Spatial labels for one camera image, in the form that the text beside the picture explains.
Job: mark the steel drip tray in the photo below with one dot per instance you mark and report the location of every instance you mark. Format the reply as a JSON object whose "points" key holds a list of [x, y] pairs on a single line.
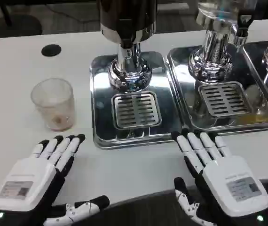
{"points": [[101, 117], [183, 77], [256, 61]]}

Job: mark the black round table grommet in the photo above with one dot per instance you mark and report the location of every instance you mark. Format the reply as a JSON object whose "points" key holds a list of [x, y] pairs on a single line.
{"points": [[51, 50]]}

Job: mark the drink dispenser with dark liquid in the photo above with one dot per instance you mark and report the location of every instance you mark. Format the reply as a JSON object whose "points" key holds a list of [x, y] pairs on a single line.
{"points": [[129, 73]]}

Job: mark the drink dispenser with clear tank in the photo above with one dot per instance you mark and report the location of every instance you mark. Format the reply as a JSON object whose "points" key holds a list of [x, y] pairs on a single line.
{"points": [[211, 61]]}

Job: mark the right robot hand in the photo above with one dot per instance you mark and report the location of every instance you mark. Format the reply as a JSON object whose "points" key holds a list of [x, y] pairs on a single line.
{"points": [[230, 183]]}

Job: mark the black chair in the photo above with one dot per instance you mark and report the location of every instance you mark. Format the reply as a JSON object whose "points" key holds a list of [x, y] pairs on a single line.
{"points": [[18, 28]]}

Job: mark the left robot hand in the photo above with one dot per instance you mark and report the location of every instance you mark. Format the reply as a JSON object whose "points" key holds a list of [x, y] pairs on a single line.
{"points": [[28, 179]]}

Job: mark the black dispenser tap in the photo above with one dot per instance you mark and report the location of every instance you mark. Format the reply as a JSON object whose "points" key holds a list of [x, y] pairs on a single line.
{"points": [[127, 42]]}

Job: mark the dark robot torso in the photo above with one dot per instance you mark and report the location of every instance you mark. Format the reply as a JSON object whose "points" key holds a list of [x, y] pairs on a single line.
{"points": [[148, 209]]}

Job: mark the black forked tap lever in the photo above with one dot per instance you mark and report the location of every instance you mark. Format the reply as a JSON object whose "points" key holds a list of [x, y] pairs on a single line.
{"points": [[243, 29]]}

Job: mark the clear ribbed glass cup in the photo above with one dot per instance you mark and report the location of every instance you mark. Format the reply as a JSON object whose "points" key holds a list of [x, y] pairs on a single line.
{"points": [[51, 106]]}

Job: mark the slotted steel drip grid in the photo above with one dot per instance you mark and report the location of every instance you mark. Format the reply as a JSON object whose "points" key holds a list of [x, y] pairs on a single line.
{"points": [[136, 110], [225, 99]]}

